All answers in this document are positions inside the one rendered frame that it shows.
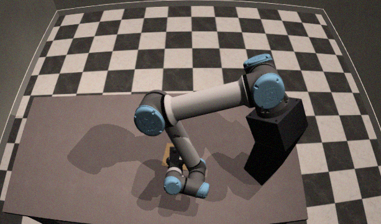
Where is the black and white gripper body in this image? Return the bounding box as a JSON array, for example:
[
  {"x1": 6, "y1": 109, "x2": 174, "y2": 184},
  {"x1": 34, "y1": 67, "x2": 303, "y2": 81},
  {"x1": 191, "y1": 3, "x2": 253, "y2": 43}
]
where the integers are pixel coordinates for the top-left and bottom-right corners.
[{"x1": 167, "y1": 159, "x2": 183, "y2": 175}]

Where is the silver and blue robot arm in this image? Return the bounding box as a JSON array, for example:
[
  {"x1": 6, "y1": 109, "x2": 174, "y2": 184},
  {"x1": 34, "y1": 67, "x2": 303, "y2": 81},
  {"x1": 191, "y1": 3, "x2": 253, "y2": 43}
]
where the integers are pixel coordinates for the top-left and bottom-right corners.
[{"x1": 134, "y1": 54, "x2": 291, "y2": 198}]

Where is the tan flat mat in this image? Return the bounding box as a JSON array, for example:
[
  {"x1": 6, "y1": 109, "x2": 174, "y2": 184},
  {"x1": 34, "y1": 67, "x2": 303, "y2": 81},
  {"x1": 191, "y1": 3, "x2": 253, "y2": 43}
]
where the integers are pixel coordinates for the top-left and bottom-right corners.
[{"x1": 162, "y1": 143, "x2": 188, "y2": 170}]

